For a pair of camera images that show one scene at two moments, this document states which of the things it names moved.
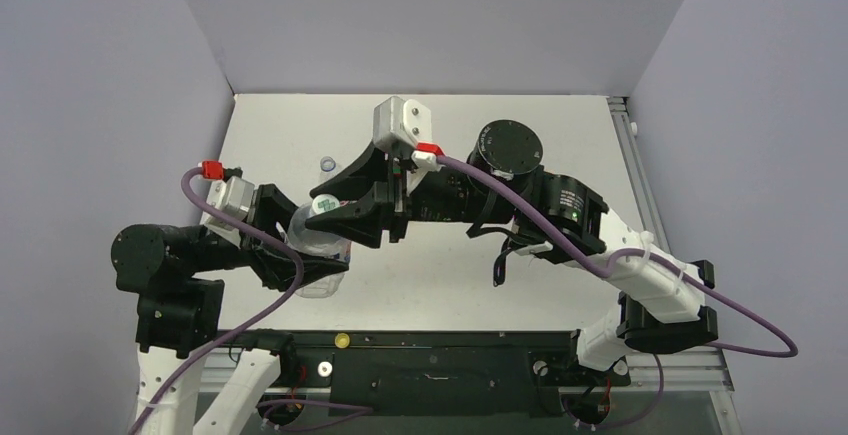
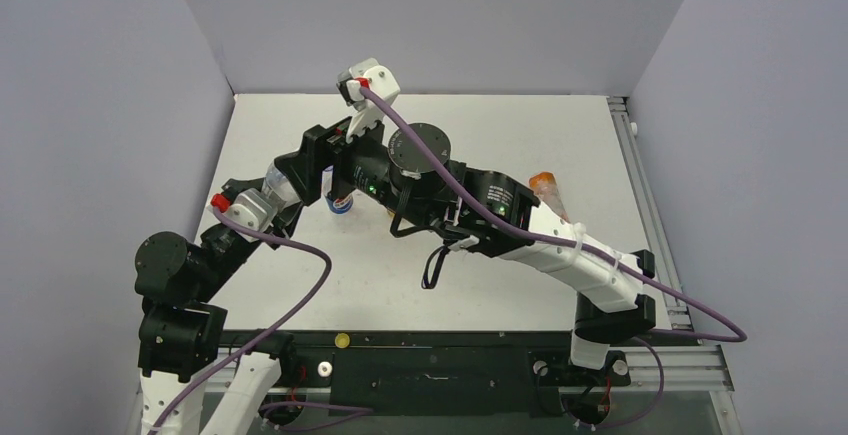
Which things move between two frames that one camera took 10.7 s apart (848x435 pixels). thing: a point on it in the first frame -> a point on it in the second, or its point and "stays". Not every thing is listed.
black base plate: x=432 y=372 stays
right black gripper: x=395 y=199 -> x=315 y=166
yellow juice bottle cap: x=342 y=340 stays
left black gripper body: x=254 y=249 -> x=220 y=238
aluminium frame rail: x=673 y=368 stays
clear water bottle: x=306 y=238 -> x=277 y=186
